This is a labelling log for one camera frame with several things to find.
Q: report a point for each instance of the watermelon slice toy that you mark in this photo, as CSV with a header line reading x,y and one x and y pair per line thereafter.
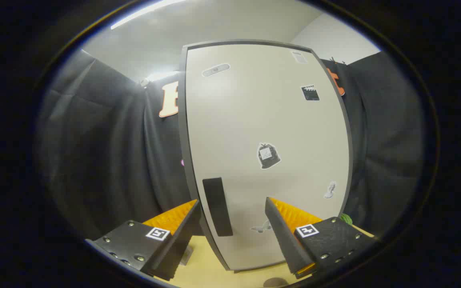
x,y
346,219

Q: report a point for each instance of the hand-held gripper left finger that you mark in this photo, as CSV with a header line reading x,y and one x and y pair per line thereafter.
x,y
182,236

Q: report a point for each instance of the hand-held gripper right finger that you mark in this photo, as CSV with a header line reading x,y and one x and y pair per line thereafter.
x,y
284,236

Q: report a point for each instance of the dark grey shoe cabinet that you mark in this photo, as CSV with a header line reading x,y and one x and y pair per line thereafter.
x,y
183,120

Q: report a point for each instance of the black backdrop cloth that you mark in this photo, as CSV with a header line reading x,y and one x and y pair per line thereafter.
x,y
106,160

